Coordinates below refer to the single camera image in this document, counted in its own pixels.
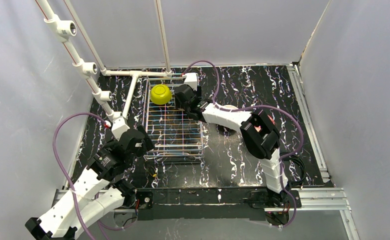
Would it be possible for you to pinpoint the yellow-green plastic bowl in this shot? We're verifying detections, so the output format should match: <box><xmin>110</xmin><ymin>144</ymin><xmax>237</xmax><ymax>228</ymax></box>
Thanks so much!
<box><xmin>150</xmin><ymin>84</ymin><xmax>172</xmax><ymax>105</ymax></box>

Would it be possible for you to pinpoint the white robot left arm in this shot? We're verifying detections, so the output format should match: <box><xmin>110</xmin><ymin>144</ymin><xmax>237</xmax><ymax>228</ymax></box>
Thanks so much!
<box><xmin>24</xmin><ymin>125</ymin><xmax>154</xmax><ymax>240</ymax></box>

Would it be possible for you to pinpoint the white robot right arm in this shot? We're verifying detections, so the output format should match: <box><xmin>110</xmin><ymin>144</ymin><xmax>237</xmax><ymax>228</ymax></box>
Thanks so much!
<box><xmin>173</xmin><ymin>84</ymin><xmax>290</xmax><ymax>201</ymax></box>

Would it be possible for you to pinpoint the black yellow screwdriver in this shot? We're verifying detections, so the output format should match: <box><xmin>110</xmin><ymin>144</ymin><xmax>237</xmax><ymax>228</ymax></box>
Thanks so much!
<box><xmin>144</xmin><ymin>160</ymin><xmax>158</xmax><ymax>179</ymax></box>

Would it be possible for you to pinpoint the white ceramic bowl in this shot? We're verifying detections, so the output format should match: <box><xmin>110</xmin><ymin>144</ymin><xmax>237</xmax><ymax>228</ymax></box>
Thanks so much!
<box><xmin>220</xmin><ymin>105</ymin><xmax>238</xmax><ymax>110</ymax></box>

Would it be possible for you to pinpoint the red patterned bowl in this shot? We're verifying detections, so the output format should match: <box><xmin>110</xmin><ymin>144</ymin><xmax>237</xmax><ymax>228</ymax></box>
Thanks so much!
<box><xmin>267</xmin><ymin>114</ymin><xmax>276</xmax><ymax>126</ymax></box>

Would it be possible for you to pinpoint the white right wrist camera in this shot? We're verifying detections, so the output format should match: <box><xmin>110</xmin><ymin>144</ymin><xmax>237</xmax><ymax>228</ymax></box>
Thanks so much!
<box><xmin>182</xmin><ymin>72</ymin><xmax>198</xmax><ymax>91</ymax></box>

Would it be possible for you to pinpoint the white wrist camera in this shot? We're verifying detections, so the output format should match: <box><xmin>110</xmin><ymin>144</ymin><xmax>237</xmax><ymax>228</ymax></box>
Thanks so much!
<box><xmin>106</xmin><ymin>111</ymin><xmax>130</xmax><ymax>140</ymax></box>
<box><xmin>182</xmin><ymin>72</ymin><xmax>198</xmax><ymax>91</ymax></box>

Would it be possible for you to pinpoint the white wire dish rack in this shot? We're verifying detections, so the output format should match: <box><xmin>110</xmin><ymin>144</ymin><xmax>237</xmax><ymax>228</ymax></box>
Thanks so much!
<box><xmin>144</xmin><ymin>76</ymin><xmax>204</xmax><ymax>160</ymax></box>

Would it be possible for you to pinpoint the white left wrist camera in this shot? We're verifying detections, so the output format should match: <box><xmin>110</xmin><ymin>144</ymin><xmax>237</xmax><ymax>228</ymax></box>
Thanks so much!
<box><xmin>106</xmin><ymin>111</ymin><xmax>130</xmax><ymax>140</ymax></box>

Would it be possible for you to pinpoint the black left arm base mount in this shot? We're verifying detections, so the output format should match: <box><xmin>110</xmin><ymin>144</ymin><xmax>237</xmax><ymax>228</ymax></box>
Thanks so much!
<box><xmin>113</xmin><ymin>190</ymin><xmax>154</xmax><ymax>229</ymax></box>

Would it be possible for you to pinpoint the coiled black cable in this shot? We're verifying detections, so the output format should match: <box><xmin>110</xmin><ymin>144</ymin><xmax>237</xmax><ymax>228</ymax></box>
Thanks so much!
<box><xmin>279</xmin><ymin>151</ymin><xmax>309</xmax><ymax>186</ymax></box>

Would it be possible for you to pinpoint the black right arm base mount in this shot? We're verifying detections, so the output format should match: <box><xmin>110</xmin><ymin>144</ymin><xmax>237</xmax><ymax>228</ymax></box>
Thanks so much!
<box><xmin>241</xmin><ymin>189</ymin><xmax>302</xmax><ymax>228</ymax></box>

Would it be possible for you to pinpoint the white pvc pipe frame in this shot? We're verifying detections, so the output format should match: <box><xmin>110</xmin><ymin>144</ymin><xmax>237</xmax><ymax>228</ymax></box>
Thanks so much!
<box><xmin>35</xmin><ymin>0</ymin><xmax>172</xmax><ymax>121</ymax></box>

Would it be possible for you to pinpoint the aluminium base frame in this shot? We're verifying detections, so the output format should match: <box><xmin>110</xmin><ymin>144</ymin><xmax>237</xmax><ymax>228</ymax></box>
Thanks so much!
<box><xmin>44</xmin><ymin>62</ymin><xmax>362</xmax><ymax>240</ymax></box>

